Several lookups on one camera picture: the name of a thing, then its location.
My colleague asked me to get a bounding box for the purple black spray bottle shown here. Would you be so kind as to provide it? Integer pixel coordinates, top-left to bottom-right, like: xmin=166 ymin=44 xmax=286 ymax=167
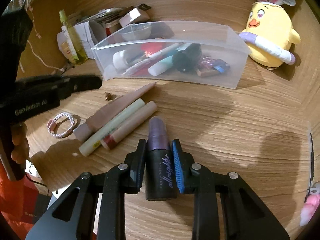
xmin=145 ymin=116 xmax=177 ymax=201

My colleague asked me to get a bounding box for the white red lip tube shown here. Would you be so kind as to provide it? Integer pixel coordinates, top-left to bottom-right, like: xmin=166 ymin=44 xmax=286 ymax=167
xmin=100 ymin=101 xmax=157 ymax=150

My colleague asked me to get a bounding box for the braided pink white bracelet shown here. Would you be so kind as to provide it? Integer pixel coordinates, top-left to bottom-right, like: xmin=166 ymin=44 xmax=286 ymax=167
xmin=46 ymin=112 xmax=76 ymax=139

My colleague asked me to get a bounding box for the white green lip tube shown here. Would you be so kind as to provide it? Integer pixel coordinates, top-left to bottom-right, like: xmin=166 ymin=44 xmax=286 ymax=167
xmin=79 ymin=99 xmax=145 ymax=157

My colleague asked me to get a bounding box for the pink cosmetic tube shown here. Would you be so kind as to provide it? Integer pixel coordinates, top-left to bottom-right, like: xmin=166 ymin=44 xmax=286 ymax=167
xmin=73 ymin=82 xmax=156 ymax=142

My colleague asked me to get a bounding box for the white pen with cap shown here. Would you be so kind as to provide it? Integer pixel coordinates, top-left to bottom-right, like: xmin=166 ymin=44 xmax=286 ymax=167
xmin=122 ymin=42 xmax=181 ymax=76

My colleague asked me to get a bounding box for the light blue tube bottle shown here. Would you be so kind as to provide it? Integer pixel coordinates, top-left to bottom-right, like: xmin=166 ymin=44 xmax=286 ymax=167
xmin=148 ymin=55 xmax=173 ymax=76

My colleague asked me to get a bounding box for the dark green glass bottle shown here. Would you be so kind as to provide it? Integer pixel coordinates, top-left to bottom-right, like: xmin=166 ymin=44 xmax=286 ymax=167
xmin=172 ymin=43 xmax=202 ymax=73

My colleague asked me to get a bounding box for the small blue black packet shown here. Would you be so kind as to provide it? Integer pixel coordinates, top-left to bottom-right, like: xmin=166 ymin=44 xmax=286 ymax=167
xmin=213 ymin=59 xmax=230 ymax=74

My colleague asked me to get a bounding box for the white round jar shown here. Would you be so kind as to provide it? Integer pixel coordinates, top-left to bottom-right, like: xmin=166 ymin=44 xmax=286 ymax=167
xmin=112 ymin=50 xmax=137 ymax=71

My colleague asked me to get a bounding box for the red foil pouch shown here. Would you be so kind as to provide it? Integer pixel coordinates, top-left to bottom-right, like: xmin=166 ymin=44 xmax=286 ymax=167
xmin=131 ymin=42 xmax=167 ymax=76

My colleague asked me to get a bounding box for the person's left hand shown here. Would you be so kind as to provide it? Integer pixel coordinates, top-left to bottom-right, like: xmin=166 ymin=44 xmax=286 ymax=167
xmin=11 ymin=123 xmax=30 ymax=164

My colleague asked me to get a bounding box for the tall green spray bottle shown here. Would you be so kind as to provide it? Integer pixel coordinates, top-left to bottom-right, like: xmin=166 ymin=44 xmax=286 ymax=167
xmin=59 ymin=9 xmax=87 ymax=65

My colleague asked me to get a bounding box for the white paper boxes stack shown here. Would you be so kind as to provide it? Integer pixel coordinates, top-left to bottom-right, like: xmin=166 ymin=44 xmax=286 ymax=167
xmin=56 ymin=20 xmax=107 ymax=61

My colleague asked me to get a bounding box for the clear plastic storage bin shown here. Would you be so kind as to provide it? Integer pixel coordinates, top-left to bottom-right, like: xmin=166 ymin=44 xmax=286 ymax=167
xmin=92 ymin=21 xmax=249 ymax=89

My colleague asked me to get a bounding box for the white bowl of trinkets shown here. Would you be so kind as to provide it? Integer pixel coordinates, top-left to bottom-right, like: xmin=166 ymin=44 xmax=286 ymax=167
xmin=120 ymin=24 xmax=152 ymax=41

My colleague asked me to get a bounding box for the small pink white box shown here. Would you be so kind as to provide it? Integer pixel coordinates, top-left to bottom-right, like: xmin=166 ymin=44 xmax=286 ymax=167
xmin=119 ymin=8 xmax=150 ymax=28

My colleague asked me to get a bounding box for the yellow chick plush toy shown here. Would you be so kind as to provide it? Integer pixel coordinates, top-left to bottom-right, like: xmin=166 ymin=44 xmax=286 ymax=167
xmin=239 ymin=0 xmax=300 ymax=69

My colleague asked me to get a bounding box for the white charging cable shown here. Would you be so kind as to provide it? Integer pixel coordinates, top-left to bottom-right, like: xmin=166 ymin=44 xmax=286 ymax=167
xmin=26 ymin=39 xmax=66 ymax=73

